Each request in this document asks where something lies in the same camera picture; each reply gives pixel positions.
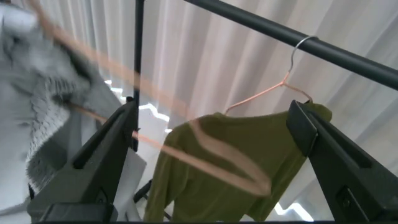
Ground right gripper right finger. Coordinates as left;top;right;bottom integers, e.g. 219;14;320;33
285;99;398;222

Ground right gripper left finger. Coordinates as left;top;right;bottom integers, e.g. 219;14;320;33
27;101;139;222

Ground pale grey shorts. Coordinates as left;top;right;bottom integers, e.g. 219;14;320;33
0;2;147;222

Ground pink clothes hanger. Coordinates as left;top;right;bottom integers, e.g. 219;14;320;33
223;35;320;116
27;0;273;197

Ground black clothes rack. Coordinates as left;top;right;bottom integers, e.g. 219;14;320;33
132;0;398;221

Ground green long-sleeved shirt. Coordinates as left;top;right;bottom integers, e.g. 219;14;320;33
142;101;333;222

